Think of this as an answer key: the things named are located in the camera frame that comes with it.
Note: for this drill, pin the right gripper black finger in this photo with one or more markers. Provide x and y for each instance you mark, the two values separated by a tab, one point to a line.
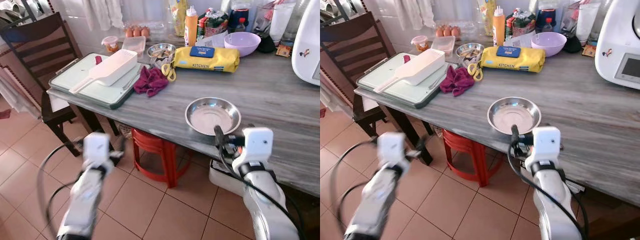
514	133
218	134

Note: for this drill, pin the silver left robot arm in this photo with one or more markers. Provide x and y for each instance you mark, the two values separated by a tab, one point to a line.
372	202
82	200

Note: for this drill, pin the round stainless steel plate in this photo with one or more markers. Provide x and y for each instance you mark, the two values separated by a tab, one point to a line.
212	116
514	115

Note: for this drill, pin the red plastic stool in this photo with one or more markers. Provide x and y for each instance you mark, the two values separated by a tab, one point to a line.
460	140
150	140

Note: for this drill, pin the yellow kitchen wipes pack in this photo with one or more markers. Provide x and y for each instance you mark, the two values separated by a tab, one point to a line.
512	62
206	62

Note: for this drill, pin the metal fork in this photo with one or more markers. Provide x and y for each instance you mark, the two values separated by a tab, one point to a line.
132	80
439	80

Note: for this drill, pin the maroon cloth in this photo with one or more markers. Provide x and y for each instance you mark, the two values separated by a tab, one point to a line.
150	81
456	81

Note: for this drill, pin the pale green cutting board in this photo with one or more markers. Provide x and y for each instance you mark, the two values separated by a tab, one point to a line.
80	75
387	75

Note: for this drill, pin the white plastic strainer scoop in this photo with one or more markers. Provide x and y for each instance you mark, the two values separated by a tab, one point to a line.
420	66
112	67

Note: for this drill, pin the small red item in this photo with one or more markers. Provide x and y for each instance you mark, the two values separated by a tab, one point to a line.
98	59
406	58

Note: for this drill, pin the small steel bowl with food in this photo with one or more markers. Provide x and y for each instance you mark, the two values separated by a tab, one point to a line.
469	51
161	52

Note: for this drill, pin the purple plastic bowl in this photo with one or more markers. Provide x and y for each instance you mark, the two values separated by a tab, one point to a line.
242	42
548	42

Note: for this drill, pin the black round item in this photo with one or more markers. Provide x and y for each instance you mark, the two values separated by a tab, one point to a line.
266	45
572	45

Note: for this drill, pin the small orange box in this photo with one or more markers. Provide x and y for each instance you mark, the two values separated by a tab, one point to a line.
590	50
283	50

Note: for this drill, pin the clear plastic container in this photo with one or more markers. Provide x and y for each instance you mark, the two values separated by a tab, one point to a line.
134	45
443	45

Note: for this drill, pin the small pink lidded jar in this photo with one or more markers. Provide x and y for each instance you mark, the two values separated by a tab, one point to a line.
420	43
110	44

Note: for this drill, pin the orange squeeze bottle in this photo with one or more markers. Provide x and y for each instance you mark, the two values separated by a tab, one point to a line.
191	27
498	27

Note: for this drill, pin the green and red food bag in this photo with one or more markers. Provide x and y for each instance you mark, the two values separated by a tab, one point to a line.
520	24
212	24

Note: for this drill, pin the small red capped bottle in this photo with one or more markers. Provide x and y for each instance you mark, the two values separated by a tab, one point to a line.
241	23
548	24

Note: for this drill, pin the brown egg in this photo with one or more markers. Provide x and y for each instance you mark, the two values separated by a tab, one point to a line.
129	32
439	31
455	31
145	31
137	31
447	31

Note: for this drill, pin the red rag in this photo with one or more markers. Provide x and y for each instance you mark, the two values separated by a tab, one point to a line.
4	114

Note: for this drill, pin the yellow snack bag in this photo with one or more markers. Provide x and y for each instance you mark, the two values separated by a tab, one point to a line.
487	15
178	15

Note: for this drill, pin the white kitchen appliance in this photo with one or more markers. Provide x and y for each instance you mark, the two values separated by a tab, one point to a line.
612	40
306	45

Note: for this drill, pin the dark blue jar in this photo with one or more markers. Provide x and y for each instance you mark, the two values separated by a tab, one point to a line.
239	12
547	12

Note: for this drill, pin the white plastic bag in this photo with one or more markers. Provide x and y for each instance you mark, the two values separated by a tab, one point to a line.
281	22
586	22

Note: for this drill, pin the white hanging towel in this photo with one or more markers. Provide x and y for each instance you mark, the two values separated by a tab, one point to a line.
417	14
107	14

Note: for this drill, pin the dark wooden chair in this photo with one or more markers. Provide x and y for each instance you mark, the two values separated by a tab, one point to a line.
350	27
30	30

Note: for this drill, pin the metal dish rack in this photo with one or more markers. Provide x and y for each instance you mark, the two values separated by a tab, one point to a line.
20	10
330	10

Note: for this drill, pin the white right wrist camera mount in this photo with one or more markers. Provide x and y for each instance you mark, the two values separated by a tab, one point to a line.
257	142
545	145

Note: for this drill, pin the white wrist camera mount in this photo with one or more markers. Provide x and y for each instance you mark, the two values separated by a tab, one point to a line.
545	145
96	147
257	142
391	150

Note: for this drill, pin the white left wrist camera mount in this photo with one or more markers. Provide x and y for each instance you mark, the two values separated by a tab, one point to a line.
96	147
391	150

